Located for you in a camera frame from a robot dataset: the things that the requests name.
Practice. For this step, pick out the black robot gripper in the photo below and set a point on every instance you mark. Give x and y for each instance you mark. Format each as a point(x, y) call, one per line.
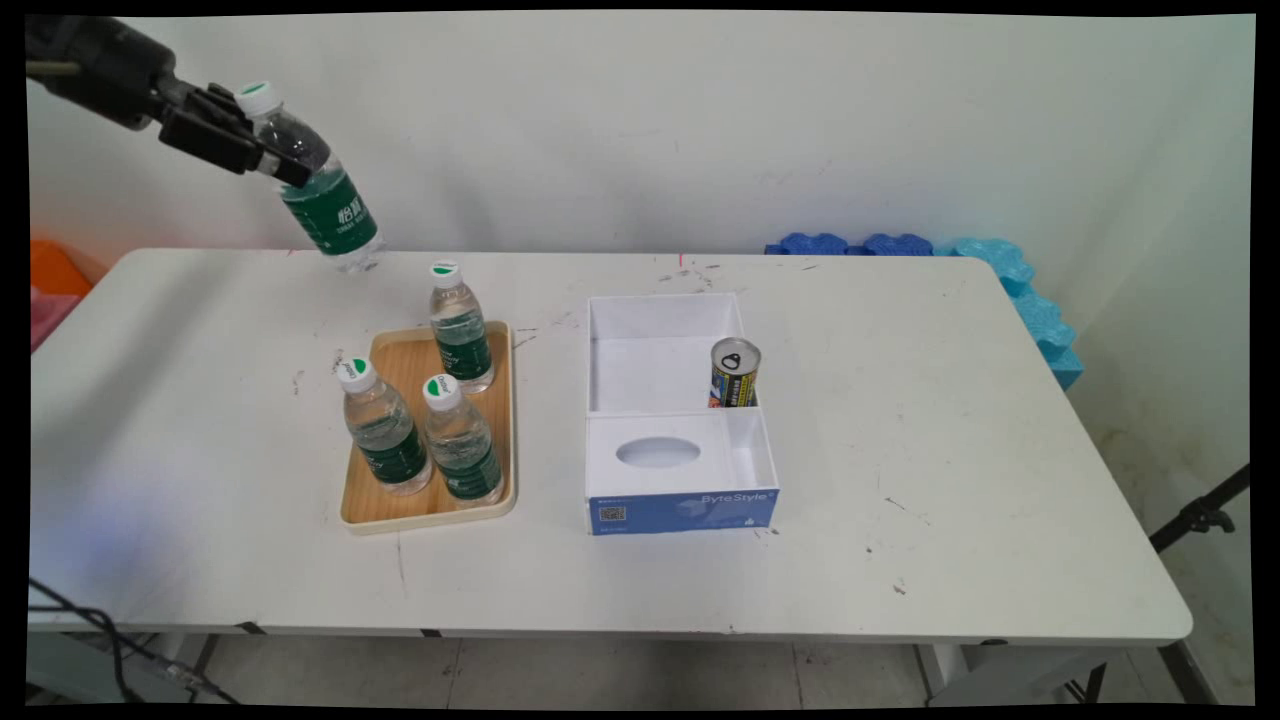
point(95, 65)

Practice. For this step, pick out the water bottle green label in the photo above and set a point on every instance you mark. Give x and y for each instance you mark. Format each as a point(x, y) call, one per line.
point(385, 435)
point(460, 335)
point(325, 205)
point(462, 445)

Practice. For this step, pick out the orange plastic object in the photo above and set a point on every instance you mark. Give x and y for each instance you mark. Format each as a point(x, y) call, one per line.
point(58, 272)

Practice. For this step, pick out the pink plastic object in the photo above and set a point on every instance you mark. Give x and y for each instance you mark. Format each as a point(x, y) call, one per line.
point(48, 315)

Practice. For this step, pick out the wooden tray cream rim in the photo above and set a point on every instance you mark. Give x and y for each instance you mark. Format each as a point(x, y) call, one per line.
point(405, 365)

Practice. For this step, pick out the white and blue cardboard box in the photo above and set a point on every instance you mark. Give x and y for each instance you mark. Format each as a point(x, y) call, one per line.
point(650, 470)

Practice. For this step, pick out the small pull-tab drink can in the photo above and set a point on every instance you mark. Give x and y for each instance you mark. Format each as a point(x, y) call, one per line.
point(734, 375)

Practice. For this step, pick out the dark blue foam mat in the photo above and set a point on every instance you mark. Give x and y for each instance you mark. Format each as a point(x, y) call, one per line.
point(812, 244)
point(897, 244)

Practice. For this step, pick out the light blue foam mat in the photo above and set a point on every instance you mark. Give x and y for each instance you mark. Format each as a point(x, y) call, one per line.
point(1035, 310)

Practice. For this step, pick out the black tripod leg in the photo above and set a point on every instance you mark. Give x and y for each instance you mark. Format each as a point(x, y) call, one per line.
point(1200, 515)

